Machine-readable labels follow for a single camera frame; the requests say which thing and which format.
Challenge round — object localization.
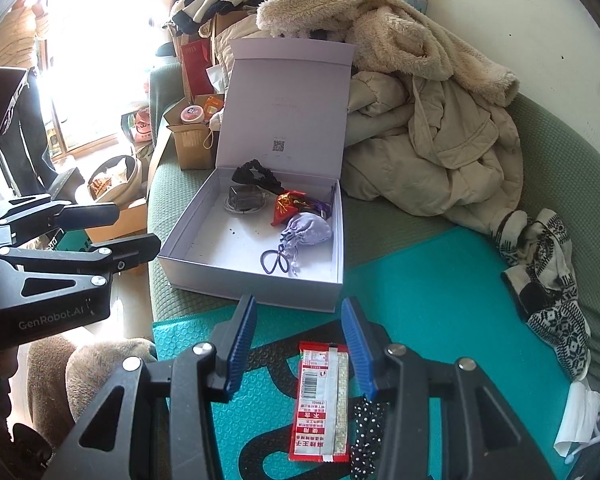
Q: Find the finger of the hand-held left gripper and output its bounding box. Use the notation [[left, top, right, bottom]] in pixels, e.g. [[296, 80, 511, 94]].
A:
[[0, 195, 121, 246], [0, 232, 162, 286]]

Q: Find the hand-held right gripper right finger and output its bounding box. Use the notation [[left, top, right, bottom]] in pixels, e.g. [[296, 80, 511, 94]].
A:
[[341, 296, 556, 480]]

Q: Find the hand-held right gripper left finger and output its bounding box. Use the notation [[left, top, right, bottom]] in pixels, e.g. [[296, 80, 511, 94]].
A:
[[47, 294, 258, 480]]

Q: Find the red white snack packet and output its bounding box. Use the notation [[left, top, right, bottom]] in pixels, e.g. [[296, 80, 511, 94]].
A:
[[287, 340, 351, 462]]

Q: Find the black polka dot scrunchie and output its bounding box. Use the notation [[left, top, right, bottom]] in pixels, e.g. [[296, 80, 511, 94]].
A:
[[350, 397, 386, 480]]

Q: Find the white lidded gift box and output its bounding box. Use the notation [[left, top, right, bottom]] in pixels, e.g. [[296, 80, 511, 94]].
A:
[[158, 37, 357, 313]]

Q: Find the dark translucent plastic case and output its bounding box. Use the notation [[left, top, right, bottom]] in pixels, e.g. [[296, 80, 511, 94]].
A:
[[227, 185, 266, 213]]

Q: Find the lavender sachet with purple tassel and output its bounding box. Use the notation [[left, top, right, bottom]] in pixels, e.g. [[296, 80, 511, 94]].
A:
[[260, 184, 342, 278]]

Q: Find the red gold candy packet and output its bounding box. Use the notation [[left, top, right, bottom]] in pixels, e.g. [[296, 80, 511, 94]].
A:
[[271, 190, 308, 226]]

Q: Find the open plain cardboard box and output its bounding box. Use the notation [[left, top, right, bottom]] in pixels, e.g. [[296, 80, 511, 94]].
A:
[[82, 200, 148, 276]]

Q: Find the beige fabric basket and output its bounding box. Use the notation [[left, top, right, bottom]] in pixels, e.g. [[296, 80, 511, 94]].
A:
[[87, 155, 146, 208]]

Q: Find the brown fuzzy cushion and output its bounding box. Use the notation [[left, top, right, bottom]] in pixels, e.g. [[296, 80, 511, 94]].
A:
[[27, 335, 158, 441]]

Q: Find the teal bubble mailer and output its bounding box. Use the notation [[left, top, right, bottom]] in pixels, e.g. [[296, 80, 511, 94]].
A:
[[151, 225, 588, 480]]

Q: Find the pink patterned packet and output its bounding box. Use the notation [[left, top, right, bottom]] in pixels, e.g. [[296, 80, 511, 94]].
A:
[[130, 109, 155, 147]]

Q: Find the small brown cardboard box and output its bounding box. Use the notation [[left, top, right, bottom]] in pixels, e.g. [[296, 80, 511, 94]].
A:
[[164, 105, 226, 171]]

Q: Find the red paper bag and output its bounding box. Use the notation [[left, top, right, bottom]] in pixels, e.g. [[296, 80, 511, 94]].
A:
[[180, 40, 216, 103]]

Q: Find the black white patterned knitwear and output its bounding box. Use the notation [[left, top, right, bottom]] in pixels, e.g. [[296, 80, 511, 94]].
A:
[[495, 207, 593, 381]]

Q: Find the beige padded jacket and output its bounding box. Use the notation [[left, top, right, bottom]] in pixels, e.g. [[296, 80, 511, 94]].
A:
[[340, 70, 526, 231]]

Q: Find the white tissue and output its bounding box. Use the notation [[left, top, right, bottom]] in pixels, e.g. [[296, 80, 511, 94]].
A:
[[554, 382, 600, 458]]

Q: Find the green sofa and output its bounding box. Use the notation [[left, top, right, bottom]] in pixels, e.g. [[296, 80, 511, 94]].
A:
[[147, 62, 600, 411]]

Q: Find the cream fleece robe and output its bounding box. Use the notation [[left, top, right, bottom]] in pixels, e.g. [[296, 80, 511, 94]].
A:
[[256, 0, 521, 108]]

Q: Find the coiled white cable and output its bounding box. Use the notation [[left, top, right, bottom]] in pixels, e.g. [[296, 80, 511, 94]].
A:
[[222, 195, 268, 218]]

